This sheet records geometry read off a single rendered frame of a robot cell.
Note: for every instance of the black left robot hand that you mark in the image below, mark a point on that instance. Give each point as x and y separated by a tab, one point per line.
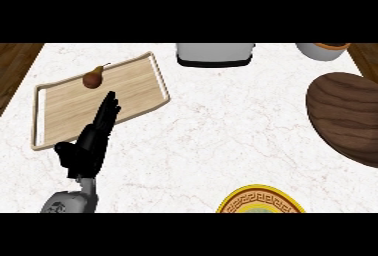
90	143

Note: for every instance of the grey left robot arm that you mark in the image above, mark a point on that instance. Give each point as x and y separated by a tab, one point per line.
74	199

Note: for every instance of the yellow patterned plate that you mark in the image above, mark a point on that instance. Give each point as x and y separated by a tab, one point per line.
260	201

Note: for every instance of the dark brown wooden bowl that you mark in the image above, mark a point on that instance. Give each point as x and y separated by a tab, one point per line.
347	116

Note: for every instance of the pale wooden tray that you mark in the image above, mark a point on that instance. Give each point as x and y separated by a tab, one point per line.
93	100

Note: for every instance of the brown pear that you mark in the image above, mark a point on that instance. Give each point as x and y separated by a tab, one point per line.
93	78

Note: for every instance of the grey appliance with black base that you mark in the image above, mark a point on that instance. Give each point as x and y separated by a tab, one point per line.
214	54

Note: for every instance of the white pot with orange rim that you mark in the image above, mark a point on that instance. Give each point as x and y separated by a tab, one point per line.
322	50

